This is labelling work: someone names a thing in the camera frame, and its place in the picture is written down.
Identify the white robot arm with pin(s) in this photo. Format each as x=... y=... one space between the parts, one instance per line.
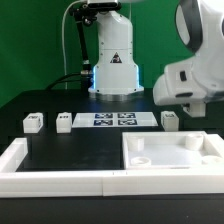
x=200 y=25

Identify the white marker sheet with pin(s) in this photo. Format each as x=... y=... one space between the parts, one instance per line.
x=114 y=119

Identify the white square tabletop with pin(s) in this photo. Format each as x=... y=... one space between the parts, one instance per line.
x=171 y=150

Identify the white U-shaped fence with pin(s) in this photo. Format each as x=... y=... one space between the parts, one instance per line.
x=205 y=179

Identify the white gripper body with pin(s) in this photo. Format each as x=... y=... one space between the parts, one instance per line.
x=190 y=85

